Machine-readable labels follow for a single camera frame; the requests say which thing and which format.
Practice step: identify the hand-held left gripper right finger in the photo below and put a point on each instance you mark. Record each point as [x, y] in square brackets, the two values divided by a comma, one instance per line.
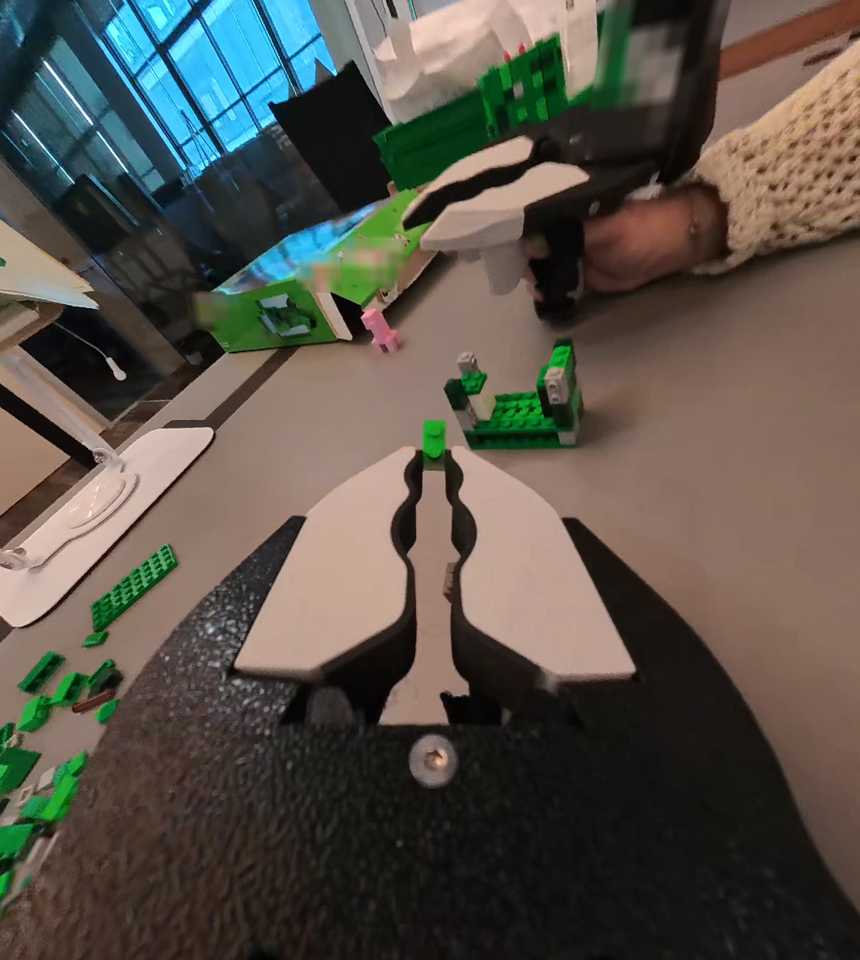
[542, 592]

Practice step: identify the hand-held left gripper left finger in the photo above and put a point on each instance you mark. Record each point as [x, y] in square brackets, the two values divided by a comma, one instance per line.
[332, 592]

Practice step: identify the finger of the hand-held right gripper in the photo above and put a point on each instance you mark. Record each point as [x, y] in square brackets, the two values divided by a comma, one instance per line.
[482, 161]
[490, 221]

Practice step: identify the bright green lego brick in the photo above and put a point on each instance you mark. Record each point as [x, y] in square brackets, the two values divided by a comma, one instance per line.
[433, 442]

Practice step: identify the green grey lego build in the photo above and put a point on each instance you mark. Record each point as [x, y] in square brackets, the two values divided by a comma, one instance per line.
[520, 412]

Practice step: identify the pile of green lego bricks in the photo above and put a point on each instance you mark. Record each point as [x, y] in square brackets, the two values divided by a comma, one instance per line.
[10, 765]

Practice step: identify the person's right forearm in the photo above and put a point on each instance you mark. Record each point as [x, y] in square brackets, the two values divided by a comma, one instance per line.
[812, 150]

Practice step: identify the pink lego pig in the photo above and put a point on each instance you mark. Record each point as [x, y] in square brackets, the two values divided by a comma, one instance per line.
[381, 330]

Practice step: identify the green lego plate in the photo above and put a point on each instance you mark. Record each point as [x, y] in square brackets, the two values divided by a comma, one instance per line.
[134, 589]

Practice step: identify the brown lego bar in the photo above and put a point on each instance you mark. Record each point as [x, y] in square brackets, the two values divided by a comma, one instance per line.
[94, 703]

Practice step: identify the green lego box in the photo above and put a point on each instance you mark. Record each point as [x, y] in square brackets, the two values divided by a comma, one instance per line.
[246, 334]

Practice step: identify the person's right hand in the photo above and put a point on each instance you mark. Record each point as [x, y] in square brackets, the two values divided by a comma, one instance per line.
[647, 240]

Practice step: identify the white plastic bags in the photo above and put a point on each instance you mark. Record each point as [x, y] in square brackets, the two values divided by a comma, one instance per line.
[460, 45]

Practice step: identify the black board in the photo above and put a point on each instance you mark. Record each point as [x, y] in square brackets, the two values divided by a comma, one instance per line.
[325, 135]

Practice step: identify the white book stand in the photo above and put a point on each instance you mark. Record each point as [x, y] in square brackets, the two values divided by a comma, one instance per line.
[100, 510]

